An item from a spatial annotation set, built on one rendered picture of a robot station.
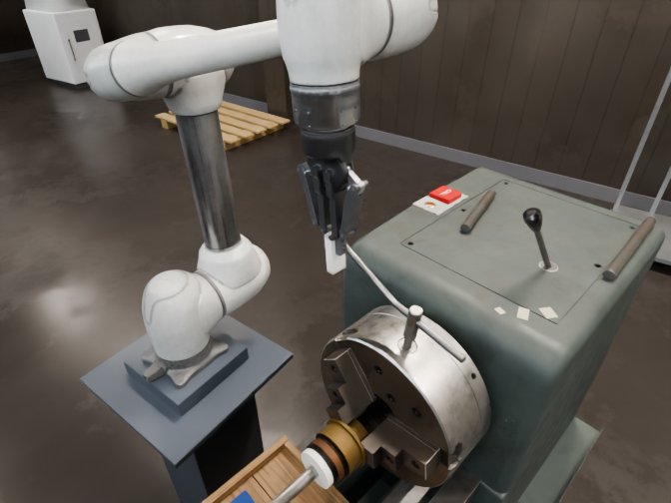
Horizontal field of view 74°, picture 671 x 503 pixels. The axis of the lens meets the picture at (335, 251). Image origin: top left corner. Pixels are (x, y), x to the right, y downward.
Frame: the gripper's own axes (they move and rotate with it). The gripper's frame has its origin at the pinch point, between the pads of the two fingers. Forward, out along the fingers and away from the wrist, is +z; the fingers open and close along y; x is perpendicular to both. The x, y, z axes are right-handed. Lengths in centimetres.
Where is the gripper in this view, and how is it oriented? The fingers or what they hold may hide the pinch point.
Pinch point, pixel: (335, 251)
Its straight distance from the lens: 70.9
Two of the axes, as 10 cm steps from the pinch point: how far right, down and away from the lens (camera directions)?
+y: 6.9, 3.5, -6.3
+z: 0.5, 8.5, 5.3
